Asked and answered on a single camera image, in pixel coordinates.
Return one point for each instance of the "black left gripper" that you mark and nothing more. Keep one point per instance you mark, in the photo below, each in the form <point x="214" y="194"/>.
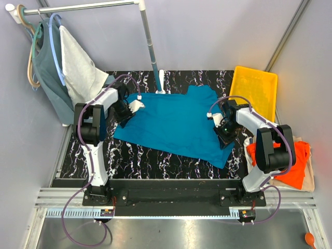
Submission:
<point x="122" y="120"/>

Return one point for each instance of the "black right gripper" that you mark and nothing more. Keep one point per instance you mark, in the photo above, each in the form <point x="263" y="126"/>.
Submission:
<point x="223" y="140"/>

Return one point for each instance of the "blue t-shirt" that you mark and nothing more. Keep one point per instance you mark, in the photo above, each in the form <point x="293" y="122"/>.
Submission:
<point x="177" y="124"/>

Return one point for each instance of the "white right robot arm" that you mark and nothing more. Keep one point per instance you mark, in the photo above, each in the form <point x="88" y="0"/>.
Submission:
<point x="274" y="151"/>

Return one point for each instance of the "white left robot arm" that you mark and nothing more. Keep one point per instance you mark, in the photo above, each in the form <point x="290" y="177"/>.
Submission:
<point x="90" y="123"/>

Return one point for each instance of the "white folded t-shirt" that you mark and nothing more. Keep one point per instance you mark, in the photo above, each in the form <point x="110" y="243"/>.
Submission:
<point x="249" y="152"/>

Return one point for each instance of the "white hanging shirt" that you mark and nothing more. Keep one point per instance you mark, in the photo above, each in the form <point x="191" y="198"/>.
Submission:
<point x="82" y="78"/>

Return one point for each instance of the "yellow plastic bin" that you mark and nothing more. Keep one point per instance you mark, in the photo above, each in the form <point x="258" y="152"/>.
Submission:
<point x="259" y="87"/>

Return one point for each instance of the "light blue hanger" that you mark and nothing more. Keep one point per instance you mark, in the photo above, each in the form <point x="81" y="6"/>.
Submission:
<point x="53" y="51"/>

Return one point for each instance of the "orange folded t-shirt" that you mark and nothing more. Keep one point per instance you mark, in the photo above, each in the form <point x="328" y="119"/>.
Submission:
<point x="301" y="174"/>

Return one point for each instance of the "wooden hanger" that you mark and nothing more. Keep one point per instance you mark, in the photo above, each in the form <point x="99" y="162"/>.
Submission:
<point x="31" y="30"/>

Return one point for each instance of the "grey-green hanging shirt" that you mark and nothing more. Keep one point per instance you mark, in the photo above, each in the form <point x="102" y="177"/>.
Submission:
<point x="47" y="75"/>

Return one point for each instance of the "beige folded t-shirt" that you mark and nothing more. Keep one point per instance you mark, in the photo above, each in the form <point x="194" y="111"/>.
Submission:
<point x="301" y="176"/>

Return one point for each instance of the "green hanger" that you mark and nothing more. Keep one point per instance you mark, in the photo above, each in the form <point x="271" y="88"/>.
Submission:
<point x="38" y="34"/>

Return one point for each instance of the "orange rubber bulb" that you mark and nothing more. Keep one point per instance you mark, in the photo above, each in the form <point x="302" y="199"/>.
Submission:
<point x="310" y="240"/>

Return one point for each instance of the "metal clothes rack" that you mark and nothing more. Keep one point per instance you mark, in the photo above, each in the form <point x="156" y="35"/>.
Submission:
<point x="158" y="74"/>

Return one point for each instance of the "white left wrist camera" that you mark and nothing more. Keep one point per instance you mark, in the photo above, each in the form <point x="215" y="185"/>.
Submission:
<point x="136" y="105"/>

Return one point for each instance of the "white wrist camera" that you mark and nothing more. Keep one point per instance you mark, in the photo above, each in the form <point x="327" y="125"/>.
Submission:
<point x="136" y="105"/>
<point x="217" y="118"/>

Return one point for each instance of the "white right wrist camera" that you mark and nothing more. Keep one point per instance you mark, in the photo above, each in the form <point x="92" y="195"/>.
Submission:
<point x="217" y="118"/>

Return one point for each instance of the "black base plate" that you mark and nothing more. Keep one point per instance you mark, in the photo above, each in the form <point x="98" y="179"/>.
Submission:
<point x="175" y="198"/>

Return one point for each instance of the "aluminium corner rail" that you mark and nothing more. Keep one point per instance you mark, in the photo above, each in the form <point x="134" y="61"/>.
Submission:
<point x="301" y="9"/>

